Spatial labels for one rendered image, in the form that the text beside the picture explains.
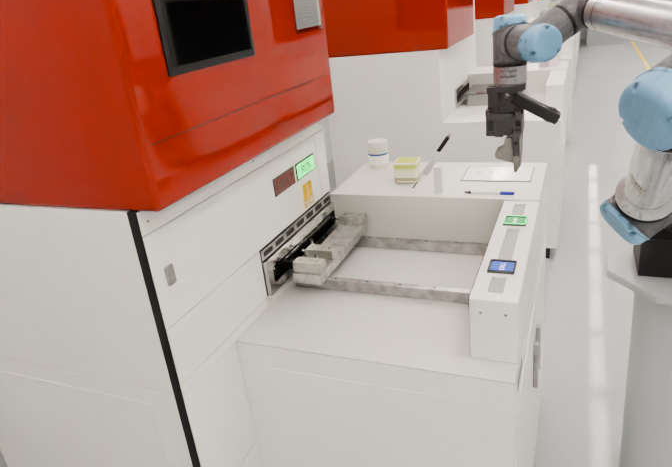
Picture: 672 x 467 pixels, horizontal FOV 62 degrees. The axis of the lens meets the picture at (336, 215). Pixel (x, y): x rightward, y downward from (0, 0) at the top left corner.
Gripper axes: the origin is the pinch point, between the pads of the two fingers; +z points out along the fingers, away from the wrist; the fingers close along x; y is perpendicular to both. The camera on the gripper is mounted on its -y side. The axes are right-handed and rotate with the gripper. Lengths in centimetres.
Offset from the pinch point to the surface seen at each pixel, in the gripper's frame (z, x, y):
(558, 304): 111, -126, -7
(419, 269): 28.6, 3.4, 25.6
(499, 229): 14.6, 5.3, 4.0
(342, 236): 23, -2, 50
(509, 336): 22.4, 39.9, -2.3
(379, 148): 7, -41, 50
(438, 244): 26.1, -8.1, 22.8
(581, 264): 110, -172, -17
